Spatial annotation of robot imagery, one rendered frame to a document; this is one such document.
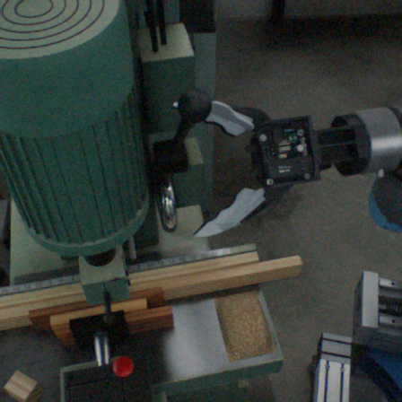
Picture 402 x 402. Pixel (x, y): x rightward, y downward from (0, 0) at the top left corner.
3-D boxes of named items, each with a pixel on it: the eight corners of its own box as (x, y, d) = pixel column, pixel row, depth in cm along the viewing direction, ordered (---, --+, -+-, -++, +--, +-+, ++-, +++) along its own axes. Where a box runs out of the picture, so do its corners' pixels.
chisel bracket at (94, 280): (89, 310, 88) (80, 285, 81) (83, 242, 96) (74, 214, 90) (134, 302, 89) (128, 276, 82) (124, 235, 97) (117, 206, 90)
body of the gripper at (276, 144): (256, 118, 55) (365, 103, 56) (240, 130, 63) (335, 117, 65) (267, 191, 55) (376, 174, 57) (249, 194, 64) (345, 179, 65)
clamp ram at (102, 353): (81, 383, 88) (71, 362, 81) (78, 342, 93) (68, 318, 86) (135, 372, 89) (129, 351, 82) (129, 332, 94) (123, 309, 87)
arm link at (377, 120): (367, 113, 66) (377, 178, 66) (332, 117, 65) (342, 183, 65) (397, 101, 58) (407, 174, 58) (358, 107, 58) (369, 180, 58)
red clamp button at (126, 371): (115, 379, 77) (114, 377, 77) (112, 360, 79) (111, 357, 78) (135, 375, 78) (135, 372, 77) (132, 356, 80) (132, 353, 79)
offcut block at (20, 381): (11, 396, 87) (4, 387, 84) (23, 379, 89) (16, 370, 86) (31, 408, 86) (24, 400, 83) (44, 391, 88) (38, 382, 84)
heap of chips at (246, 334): (229, 362, 91) (229, 355, 89) (213, 298, 99) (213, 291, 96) (276, 352, 92) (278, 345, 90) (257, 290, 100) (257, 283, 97)
